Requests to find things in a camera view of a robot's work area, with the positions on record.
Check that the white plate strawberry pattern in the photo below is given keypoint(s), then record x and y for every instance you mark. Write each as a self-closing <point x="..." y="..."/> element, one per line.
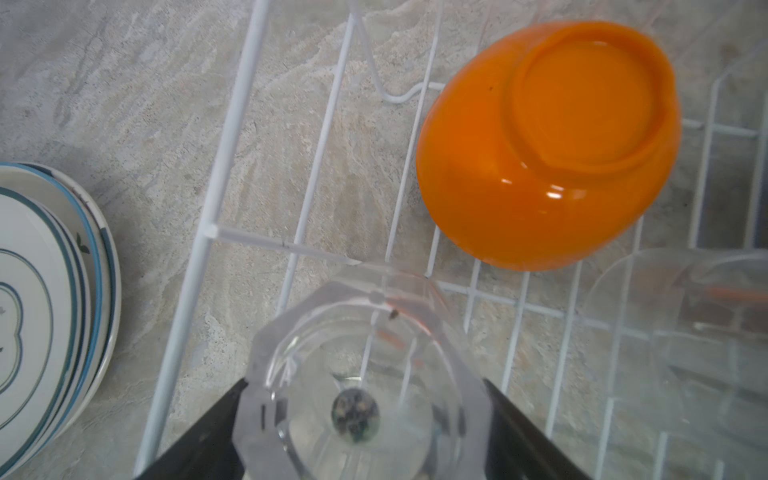
<point x="79" y="213"/>

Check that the white wire dish rack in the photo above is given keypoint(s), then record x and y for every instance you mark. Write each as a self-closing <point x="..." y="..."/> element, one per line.
<point x="315" y="170"/>

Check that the orange bowl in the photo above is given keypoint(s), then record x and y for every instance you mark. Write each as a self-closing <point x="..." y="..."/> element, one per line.
<point x="550" y="143"/>

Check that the clear glass cup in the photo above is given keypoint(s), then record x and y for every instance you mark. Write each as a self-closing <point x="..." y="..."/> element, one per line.
<point x="682" y="343"/>
<point x="370" y="376"/>

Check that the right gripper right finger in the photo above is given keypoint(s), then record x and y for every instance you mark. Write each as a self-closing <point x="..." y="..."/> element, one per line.
<point x="517" y="449"/>

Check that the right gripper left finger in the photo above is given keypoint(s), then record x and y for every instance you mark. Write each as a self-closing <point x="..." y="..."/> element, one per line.
<point x="206" y="450"/>

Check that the clear glass cup back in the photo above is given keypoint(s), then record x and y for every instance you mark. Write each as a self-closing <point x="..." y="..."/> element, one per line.
<point x="682" y="343"/>

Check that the white deep plate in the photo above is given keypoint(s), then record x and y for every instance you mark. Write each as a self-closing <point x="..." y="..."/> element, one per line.
<point x="83" y="317"/>

